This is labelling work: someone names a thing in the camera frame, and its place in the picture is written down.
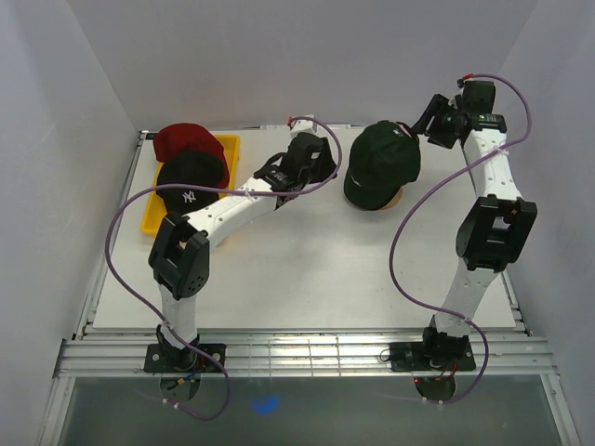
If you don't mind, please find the pink baseball cap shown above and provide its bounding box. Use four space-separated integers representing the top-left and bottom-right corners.
393 122 417 139

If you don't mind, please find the dark green baseball cap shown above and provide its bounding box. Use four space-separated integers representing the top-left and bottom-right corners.
343 120 421 211

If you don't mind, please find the black NY baseball cap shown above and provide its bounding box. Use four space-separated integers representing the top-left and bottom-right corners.
156 151 229 216

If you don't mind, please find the red baseball cap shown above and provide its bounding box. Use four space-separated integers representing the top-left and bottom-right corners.
153 123 230 189

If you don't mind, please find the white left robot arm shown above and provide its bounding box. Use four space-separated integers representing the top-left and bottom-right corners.
149 132 337 372

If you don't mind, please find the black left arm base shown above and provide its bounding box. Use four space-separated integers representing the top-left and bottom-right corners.
142 344 226 374

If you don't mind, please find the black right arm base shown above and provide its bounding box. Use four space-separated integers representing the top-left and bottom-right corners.
379 342 476 372

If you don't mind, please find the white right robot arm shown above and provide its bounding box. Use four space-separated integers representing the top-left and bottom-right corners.
412 75 537 369

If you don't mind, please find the wooden hat stand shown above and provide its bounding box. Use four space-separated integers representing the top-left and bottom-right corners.
380 188 403 210

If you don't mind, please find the yellow plastic tray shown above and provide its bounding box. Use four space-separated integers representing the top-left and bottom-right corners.
139 135 241 237

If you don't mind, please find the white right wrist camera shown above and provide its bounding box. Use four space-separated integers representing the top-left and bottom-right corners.
456 73 475 102

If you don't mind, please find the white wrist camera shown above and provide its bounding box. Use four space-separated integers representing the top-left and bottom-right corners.
287 114 318 139
456 73 475 102

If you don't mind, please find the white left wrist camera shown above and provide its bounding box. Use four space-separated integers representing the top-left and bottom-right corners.
287 114 318 139

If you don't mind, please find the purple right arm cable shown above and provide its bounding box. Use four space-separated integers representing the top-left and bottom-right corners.
389 72 532 406

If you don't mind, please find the aluminium mounting rail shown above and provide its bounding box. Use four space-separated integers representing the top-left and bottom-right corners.
54 331 559 378

